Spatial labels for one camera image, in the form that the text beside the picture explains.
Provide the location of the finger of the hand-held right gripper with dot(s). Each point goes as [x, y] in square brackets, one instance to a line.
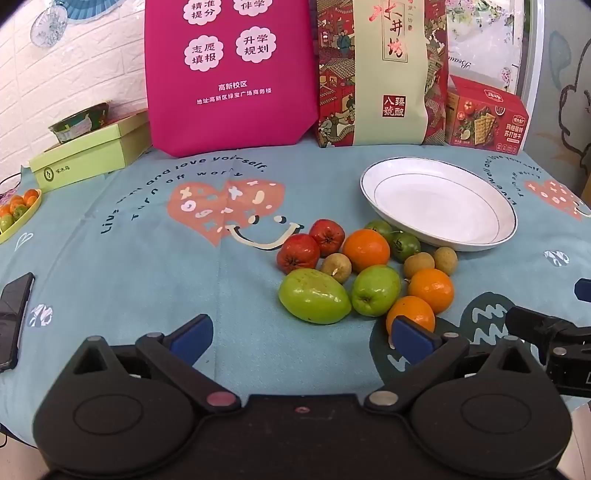
[583, 290]
[538, 325]

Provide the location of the red cracker box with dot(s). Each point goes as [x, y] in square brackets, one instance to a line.
[485, 120]

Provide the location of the small green tomato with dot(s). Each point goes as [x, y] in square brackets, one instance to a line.
[378, 227]
[405, 244]

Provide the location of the green mango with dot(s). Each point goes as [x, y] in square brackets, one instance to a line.
[314, 295]

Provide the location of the green patterned bowl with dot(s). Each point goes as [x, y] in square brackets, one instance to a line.
[81, 122]

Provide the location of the green apple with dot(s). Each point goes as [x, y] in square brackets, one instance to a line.
[375, 290]

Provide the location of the white plate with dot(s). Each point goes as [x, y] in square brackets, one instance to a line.
[438, 203]

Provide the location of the red and green gift box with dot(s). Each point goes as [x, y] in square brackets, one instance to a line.
[383, 78]

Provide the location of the brown longan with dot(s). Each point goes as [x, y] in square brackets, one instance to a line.
[336, 266]
[419, 264]
[445, 260]

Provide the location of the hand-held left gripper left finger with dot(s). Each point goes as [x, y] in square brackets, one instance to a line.
[191, 337]

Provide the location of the light green box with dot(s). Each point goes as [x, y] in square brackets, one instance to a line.
[87, 157]

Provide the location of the white floral bag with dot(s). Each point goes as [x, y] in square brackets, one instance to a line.
[485, 37]

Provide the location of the black phone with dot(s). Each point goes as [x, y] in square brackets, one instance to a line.
[14, 318]

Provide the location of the white pole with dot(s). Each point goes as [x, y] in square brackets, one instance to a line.
[533, 46]

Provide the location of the clear glass dish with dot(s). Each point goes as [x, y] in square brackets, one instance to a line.
[48, 25]

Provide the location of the grey panel with cloud drawing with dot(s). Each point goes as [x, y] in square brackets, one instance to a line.
[570, 92]

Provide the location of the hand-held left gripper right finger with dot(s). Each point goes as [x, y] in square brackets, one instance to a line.
[415, 334]

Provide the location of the large orange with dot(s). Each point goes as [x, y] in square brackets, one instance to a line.
[366, 249]

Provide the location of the pink tote bag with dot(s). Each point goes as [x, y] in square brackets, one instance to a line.
[231, 115]

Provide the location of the blue printed tablecloth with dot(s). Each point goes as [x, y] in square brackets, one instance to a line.
[138, 277]

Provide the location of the yellow-green tray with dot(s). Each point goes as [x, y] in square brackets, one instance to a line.
[18, 230]

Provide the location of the pile of small fruits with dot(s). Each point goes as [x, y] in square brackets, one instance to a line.
[16, 207]

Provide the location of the red wax apple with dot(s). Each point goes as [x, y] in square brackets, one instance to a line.
[298, 254]
[327, 236]

